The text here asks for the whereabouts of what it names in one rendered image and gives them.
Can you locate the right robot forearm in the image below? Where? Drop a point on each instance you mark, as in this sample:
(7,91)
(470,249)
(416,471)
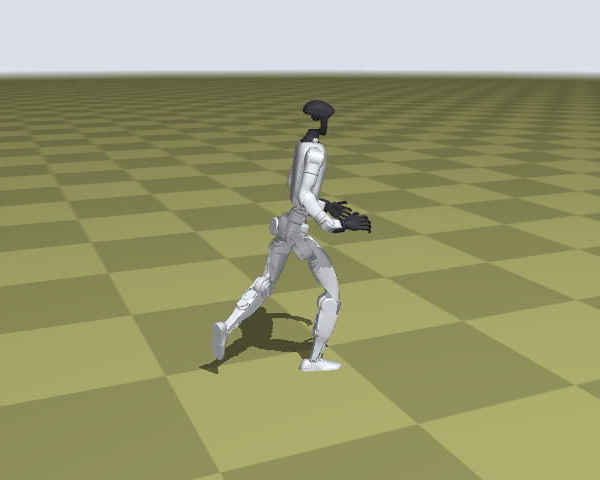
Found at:
(317,213)

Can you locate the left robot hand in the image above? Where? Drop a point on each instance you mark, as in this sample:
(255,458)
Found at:
(335,209)

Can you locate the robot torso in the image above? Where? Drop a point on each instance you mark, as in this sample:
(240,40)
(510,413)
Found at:
(295,220)

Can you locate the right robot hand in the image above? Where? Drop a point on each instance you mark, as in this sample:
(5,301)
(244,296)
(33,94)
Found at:
(352,222)

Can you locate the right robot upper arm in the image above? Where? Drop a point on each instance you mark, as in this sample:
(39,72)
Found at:
(313,161)

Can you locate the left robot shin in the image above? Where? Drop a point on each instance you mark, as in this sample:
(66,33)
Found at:
(249,302)

